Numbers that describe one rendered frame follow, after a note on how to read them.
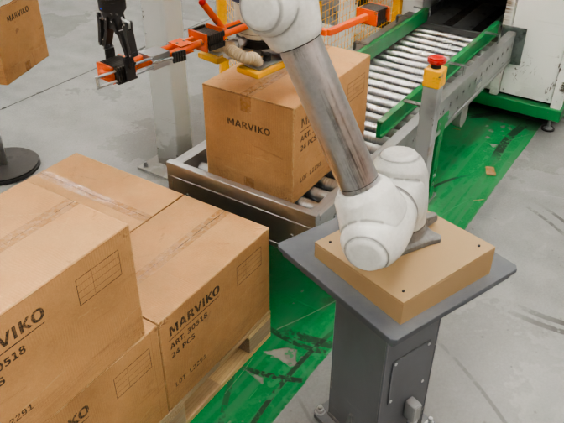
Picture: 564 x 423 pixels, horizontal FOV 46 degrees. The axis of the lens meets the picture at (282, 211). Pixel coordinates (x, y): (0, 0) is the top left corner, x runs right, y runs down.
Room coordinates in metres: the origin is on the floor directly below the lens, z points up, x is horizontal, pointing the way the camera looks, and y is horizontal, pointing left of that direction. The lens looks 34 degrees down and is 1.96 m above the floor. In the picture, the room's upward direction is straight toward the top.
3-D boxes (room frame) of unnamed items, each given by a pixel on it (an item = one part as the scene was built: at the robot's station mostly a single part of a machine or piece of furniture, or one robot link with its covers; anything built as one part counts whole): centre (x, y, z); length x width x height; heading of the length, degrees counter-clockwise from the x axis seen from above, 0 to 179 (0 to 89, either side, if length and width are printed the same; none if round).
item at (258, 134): (2.46, -0.03, 0.75); 0.60 x 0.40 x 0.40; 148
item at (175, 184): (2.14, 0.17, 0.48); 0.70 x 0.03 x 0.15; 57
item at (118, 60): (1.83, 0.48, 1.20); 0.08 x 0.07 x 0.05; 139
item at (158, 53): (1.93, 0.39, 1.20); 0.07 x 0.07 x 0.04; 49
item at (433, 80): (2.36, -0.57, 0.50); 0.07 x 0.07 x 1.00; 57
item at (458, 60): (3.28, -0.89, 0.60); 1.60 x 0.10 x 0.09; 147
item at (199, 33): (2.09, 0.24, 1.21); 0.10 x 0.08 x 0.06; 49
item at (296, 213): (2.15, 0.17, 0.58); 0.70 x 0.03 x 0.06; 57
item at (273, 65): (2.21, 0.01, 1.10); 0.34 x 0.10 x 0.05; 139
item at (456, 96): (2.95, -0.74, 0.50); 2.31 x 0.05 x 0.19; 147
